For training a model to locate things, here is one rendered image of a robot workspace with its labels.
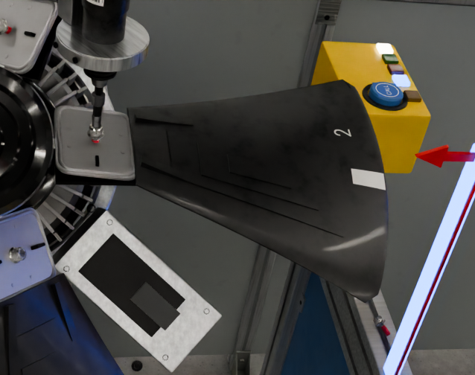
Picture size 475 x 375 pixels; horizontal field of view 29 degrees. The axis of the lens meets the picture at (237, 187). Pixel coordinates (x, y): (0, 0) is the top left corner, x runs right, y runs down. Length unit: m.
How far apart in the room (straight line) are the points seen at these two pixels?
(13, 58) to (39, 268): 0.18
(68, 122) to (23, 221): 0.09
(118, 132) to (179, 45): 0.79
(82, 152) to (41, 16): 0.11
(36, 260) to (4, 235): 0.04
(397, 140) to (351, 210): 0.33
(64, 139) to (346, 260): 0.25
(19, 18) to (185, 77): 0.85
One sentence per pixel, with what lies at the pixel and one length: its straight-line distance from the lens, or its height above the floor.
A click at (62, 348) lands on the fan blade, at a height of 1.05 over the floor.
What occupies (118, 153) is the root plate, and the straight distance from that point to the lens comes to 0.77.
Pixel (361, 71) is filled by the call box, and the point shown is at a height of 1.07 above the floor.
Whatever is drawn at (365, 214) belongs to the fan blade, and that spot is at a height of 1.15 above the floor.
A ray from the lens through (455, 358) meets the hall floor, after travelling 2.37.
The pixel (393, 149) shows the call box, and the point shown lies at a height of 1.02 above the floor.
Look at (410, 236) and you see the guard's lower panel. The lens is 1.98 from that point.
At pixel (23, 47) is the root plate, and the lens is 0.76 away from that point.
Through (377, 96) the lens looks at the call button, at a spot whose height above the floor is 1.08.
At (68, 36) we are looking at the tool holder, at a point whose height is 1.29.
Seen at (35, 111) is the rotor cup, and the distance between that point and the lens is 0.71.
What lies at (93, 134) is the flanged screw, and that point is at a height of 1.20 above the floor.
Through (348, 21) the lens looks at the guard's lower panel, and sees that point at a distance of 1.61.
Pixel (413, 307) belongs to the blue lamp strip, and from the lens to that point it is 1.00.
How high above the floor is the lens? 1.66
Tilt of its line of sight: 39 degrees down
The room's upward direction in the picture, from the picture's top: 12 degrees clockwise
